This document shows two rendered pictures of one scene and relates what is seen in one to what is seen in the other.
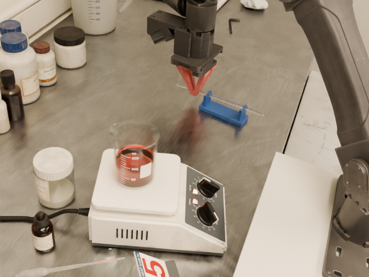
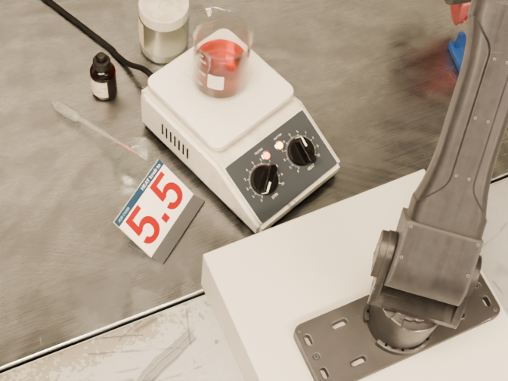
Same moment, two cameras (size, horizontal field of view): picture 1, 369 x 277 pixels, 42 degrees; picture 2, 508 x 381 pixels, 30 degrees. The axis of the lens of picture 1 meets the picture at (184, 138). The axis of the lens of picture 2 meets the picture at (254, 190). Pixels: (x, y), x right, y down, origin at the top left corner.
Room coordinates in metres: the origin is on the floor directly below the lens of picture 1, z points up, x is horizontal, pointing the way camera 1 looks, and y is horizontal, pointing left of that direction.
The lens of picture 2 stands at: (0.08, -0.38, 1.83)
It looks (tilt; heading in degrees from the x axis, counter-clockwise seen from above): 60 degrees down; 42
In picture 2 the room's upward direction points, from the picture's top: 9 degrees clockwise
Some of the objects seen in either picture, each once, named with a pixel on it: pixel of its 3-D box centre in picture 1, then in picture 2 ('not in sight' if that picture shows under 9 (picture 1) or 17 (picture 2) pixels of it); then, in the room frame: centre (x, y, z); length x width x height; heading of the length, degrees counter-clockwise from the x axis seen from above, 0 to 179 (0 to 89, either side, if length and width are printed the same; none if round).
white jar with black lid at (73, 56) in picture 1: (70, 47); not in sight; (0.93, 0.28, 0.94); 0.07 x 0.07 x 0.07
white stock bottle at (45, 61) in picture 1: (43, 63); not in sight; (0.84, 0.31, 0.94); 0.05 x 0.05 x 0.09
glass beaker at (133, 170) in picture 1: (133, 155); (219, 56); (0.50, 0.07, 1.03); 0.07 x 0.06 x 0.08; 81
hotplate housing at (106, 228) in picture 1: (154, 201); (234, 125); (0.50, 0.03, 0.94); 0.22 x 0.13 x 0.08; 93
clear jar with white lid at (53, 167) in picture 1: (55, 178); (163, 25); (0.52, 0.19, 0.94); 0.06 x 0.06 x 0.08
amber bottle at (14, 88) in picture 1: (10, 94); not in sight; (0.71, 0.33, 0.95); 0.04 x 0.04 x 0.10
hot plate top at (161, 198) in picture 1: (138, 179); (221, 88); (0.50, 0.06, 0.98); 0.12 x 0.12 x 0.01; 3
